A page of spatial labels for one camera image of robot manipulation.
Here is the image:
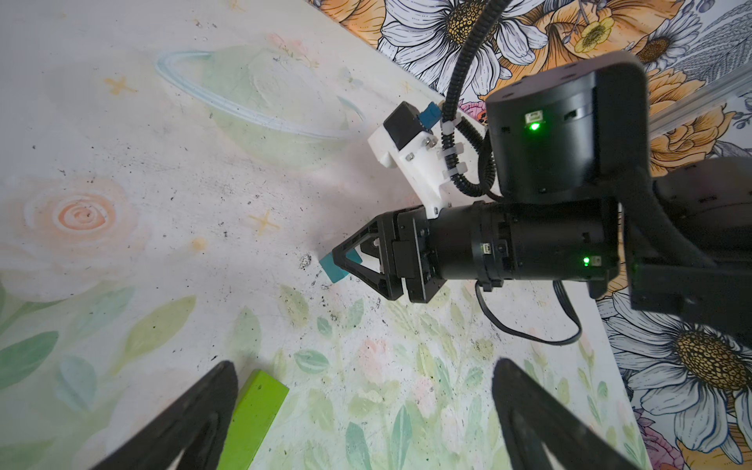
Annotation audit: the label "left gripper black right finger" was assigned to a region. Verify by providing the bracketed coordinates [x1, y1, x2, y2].
[492, 358, 635, 469]

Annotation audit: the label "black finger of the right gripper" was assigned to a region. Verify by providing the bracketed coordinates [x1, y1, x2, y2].
[332, 213, 403, 301]

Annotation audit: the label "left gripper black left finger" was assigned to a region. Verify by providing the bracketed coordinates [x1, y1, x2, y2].
[95, 360, 238, 469]

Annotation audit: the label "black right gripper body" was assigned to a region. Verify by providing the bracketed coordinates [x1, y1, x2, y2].
[387, 198, 619, 303]

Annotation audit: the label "green rectangular block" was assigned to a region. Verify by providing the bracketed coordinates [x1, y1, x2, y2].
[217, 369, 289, 470]

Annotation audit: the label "teal cube block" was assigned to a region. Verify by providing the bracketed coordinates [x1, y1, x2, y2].
[319, 250, 362, 283]

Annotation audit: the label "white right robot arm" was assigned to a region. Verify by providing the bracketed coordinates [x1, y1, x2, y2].
[332, 52, 751, 344]

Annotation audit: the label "clear plastic bowl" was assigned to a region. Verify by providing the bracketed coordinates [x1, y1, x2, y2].
[156, 45, 365, 168]

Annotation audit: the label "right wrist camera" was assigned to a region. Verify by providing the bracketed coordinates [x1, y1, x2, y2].
[367, 102, 472, 229]

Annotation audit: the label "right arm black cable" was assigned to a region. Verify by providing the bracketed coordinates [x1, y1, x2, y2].
[439, 0, 512, 198]

